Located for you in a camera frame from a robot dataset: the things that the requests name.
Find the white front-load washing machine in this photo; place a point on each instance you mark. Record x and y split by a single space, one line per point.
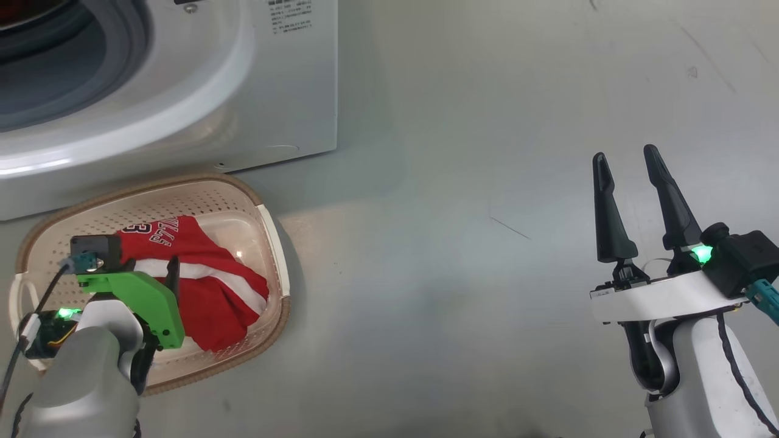
274 91

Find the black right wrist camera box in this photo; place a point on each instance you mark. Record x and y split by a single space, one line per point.
748 258

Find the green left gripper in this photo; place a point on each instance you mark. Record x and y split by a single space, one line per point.
146 298

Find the cream perforated laundry basket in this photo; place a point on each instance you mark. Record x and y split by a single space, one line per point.
243 219

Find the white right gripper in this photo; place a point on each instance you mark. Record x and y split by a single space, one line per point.
663 298

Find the printed text label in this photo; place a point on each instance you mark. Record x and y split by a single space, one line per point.
291 15

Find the red white jersey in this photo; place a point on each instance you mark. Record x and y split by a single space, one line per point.
213 304

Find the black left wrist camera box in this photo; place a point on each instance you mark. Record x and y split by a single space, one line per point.
97 249

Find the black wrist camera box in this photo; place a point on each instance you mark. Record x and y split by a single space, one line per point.
97 249
748 258

